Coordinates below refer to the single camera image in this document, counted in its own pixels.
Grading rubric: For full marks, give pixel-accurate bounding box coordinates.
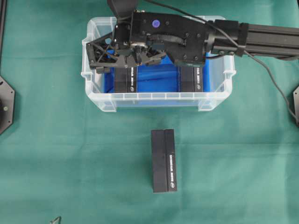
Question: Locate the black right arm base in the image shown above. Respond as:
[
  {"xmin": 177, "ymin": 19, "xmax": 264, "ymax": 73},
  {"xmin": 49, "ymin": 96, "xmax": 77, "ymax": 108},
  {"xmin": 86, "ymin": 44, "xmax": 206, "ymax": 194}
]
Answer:
[{"xmin": 293, "ymin": 86, "xmax": 299, "ymax": 126}]

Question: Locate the green table cloth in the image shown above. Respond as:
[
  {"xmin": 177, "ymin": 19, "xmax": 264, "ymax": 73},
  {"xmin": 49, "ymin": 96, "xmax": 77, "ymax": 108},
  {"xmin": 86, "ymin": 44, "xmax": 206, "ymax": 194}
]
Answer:
[{"xmin": 0, "ymin": 0, "xmax": 299, "ymax": 224}]

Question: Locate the clear plastic storage case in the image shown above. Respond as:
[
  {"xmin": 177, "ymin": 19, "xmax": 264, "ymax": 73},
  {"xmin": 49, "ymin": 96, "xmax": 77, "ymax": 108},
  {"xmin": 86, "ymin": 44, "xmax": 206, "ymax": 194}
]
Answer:
[{"xmin": 81, "ymin": 17, "xmax": 236, "ymax": 112}]

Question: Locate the black cable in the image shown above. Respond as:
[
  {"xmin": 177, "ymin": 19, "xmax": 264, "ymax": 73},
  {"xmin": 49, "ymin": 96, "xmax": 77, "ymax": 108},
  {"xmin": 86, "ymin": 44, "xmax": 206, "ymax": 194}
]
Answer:
[{"xmin": 146, "ymin": 0, "xmax": 299, "ymax": 124}]

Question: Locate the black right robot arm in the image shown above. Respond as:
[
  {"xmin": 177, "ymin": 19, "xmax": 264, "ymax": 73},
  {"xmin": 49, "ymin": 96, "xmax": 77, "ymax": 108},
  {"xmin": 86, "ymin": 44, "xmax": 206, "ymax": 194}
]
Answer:
[{"xmin": 85, "ymin": 11, "xmax": 299, "ymax": 71}]

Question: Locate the black RealSense D415 box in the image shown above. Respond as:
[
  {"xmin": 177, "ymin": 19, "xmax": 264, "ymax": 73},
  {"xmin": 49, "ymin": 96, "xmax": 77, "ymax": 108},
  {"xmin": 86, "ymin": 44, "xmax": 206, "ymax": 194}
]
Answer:
[{"xmin": 151, "ymin": 129, "xmax": 177, "ymax": 193}]

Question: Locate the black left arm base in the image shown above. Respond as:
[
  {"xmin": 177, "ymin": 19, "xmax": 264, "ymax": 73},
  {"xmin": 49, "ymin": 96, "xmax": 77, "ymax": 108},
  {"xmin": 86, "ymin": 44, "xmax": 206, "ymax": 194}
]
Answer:
[{"xmin": 0, "ymin": 77, "xmax": 15, "ymax": 134}]

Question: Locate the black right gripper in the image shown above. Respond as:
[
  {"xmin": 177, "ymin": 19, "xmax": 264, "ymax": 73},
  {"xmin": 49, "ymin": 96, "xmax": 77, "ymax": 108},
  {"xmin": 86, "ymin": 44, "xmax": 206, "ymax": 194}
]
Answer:
[{"xmin": 85, "ymin": 11, "xmax": 208, "ymax": 72}]

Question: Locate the blue liner sheet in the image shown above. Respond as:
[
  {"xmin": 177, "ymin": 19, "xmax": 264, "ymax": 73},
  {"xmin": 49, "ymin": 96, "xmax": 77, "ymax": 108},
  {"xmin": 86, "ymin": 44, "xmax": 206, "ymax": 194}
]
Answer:
[{"xmin": 102, "ymin": 56, "xmax": 217, "ymax": 94}]

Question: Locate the small metal tool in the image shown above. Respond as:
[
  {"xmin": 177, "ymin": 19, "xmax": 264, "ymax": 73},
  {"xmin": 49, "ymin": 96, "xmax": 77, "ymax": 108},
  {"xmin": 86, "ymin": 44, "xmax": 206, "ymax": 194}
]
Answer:
[{"xmin": 49, "ymin": 216, "xmax": 62, "ymax": 224}]

